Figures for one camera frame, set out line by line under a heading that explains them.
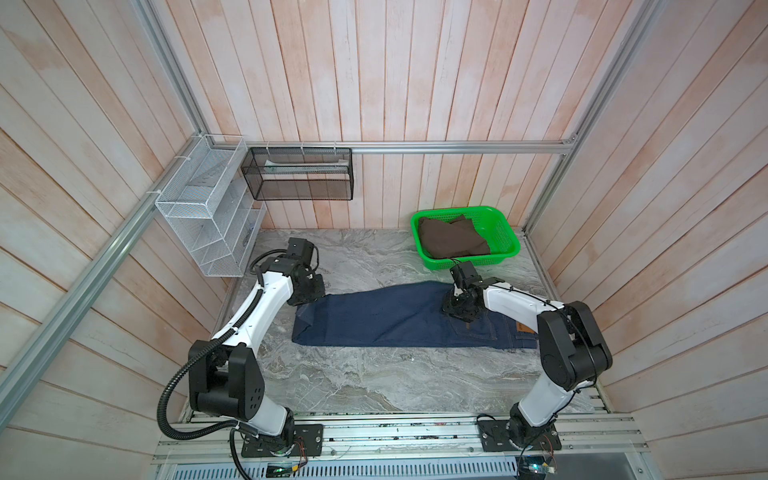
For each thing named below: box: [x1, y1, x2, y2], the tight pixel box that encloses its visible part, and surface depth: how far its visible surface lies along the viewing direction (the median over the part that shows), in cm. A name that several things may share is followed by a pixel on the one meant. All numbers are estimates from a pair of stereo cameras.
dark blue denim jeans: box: [292, 281, 539, 349], surface depth 94 cm
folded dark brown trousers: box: [419, 214, 491, 259], surface depth 109 cm
